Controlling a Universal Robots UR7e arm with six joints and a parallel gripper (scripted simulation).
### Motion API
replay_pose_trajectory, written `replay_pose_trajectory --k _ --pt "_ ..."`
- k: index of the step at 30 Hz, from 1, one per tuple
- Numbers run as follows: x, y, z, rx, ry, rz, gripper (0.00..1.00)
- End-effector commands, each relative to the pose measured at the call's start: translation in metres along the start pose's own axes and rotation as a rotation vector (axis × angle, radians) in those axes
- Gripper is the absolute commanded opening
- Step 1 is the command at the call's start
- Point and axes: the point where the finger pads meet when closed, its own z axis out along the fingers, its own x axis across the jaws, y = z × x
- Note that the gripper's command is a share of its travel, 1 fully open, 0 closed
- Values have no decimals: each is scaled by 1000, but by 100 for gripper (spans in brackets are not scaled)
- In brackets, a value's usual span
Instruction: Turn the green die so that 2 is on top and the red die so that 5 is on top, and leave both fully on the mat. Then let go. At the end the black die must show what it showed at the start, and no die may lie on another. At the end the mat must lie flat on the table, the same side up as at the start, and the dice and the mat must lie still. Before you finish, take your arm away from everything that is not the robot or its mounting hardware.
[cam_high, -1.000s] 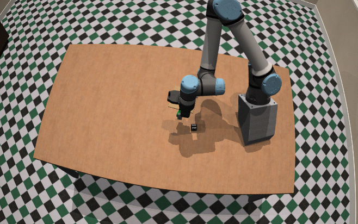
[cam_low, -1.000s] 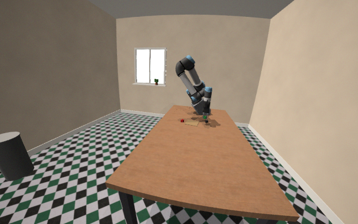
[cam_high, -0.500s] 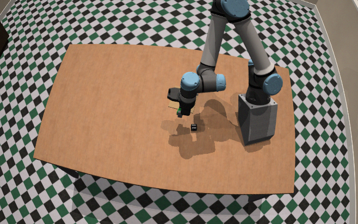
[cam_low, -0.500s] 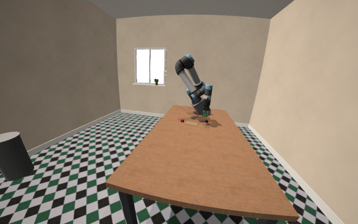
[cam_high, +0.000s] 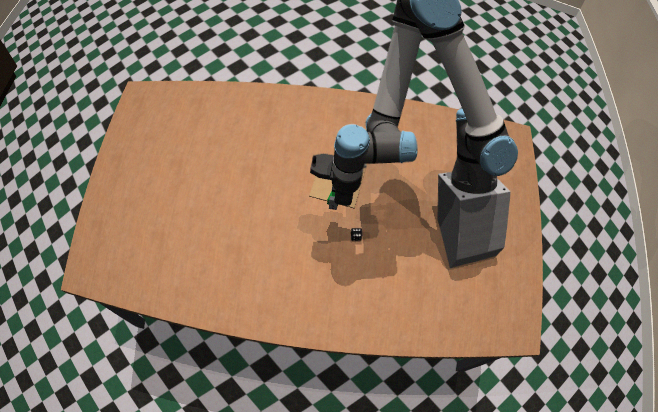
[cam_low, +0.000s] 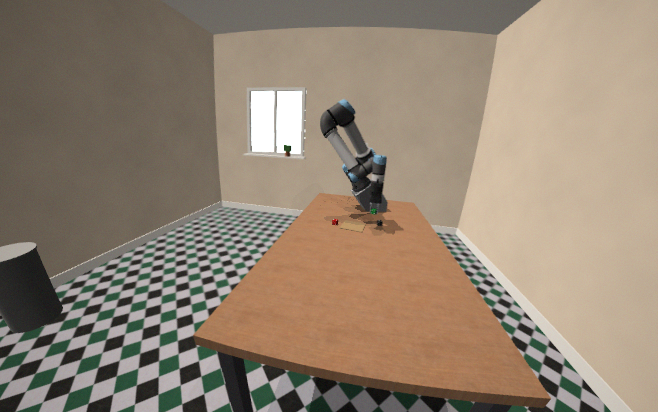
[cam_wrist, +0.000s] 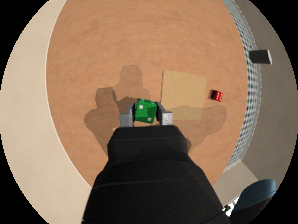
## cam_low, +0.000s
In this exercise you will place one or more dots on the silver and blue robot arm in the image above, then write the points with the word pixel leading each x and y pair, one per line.
pixel 343 114

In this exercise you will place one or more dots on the tan square mat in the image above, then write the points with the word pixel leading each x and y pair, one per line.
pixel 353 226

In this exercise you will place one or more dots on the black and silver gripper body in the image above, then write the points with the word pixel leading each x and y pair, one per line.
pixel 376 188

